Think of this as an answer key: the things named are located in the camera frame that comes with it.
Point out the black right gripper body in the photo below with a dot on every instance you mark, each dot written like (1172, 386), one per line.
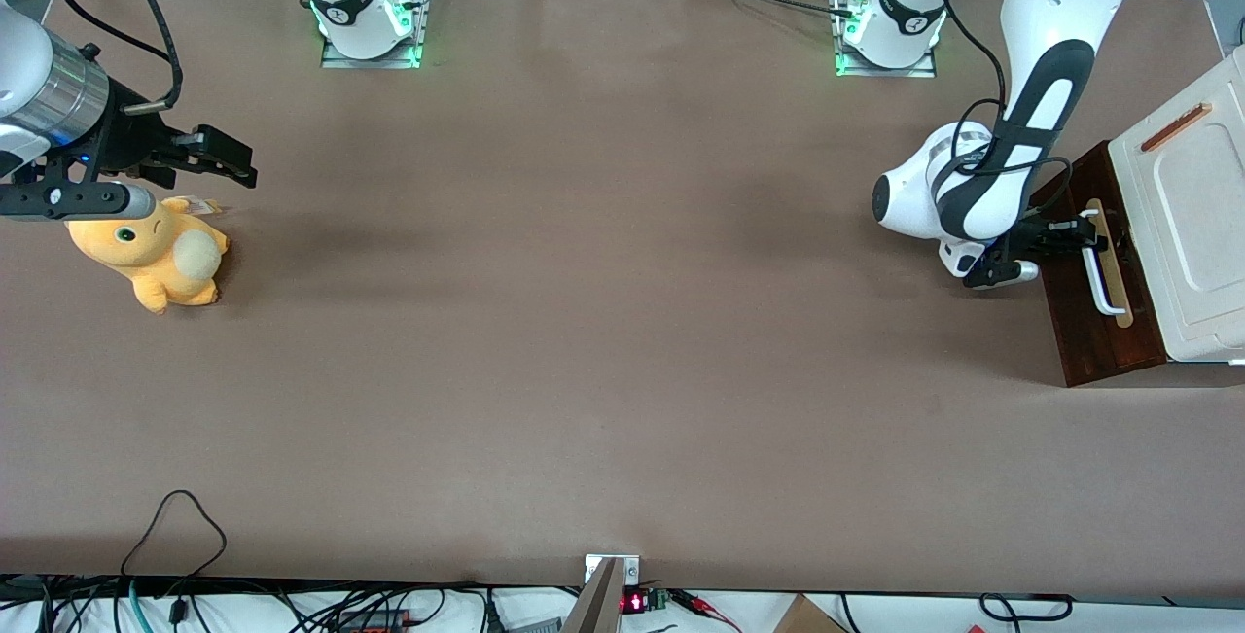
(124, 141)

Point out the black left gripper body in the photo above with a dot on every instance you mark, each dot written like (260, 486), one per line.
(1038, 235)

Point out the dark brown wooden drawer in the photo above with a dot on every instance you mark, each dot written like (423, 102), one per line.
(1070, 332)

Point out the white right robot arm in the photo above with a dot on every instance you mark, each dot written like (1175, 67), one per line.
(19, 59)

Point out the orange plush toy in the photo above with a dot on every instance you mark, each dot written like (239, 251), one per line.
(160, 259)

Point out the white cabinet body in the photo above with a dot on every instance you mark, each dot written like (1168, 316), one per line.
(1191, 254)

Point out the brown cardboard piece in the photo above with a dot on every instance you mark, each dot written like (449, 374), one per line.
(807, 618)

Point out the orange black device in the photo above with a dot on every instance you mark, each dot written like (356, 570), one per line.
(374, 621)

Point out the red black clip leads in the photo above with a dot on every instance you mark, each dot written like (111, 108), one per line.
(705, 607)

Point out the red display module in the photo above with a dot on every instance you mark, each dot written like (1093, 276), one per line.
(642, 601)

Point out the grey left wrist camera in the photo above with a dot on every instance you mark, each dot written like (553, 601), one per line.
(1002, 274)

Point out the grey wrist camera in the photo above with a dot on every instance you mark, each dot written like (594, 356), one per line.
(68, 201)
(1002, 274)

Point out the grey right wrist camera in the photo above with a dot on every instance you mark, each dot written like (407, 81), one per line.
(68, 201)

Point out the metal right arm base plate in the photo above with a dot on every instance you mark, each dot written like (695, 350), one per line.
(336, 58)

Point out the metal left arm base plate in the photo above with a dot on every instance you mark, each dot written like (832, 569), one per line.
(914, 72)

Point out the metal table edge bracket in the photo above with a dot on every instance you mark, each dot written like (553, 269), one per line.
(593, 565)

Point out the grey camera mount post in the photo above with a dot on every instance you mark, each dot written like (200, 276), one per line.
(593, 609)

